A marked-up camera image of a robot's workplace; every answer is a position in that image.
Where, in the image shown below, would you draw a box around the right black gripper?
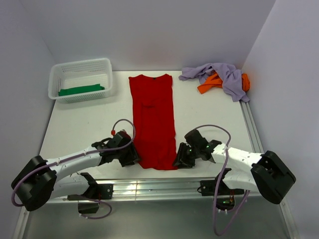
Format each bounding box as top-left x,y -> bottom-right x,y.
171,142 -> 200,169

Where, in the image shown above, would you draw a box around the red t-shirt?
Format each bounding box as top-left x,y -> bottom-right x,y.
129,74 -> 177,170

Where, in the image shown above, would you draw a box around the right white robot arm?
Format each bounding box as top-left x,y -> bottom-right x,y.
173,140 -> 296,204

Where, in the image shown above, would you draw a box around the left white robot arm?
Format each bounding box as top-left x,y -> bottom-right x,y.
11,142 -> 139,211

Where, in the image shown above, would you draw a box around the orange t-shirt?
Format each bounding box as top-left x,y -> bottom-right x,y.
197,73 -> 250,94

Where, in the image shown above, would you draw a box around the rolled green t-shirt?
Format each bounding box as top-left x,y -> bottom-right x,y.
58,84 -> 105,97

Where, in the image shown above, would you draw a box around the white plastic basket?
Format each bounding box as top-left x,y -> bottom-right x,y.
48,58 -> 114,103

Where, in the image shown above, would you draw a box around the lavender t-shirt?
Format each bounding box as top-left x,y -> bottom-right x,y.
178,63 -> 250,103

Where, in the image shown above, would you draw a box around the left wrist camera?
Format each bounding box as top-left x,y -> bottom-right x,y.
106,130 -> 133,150

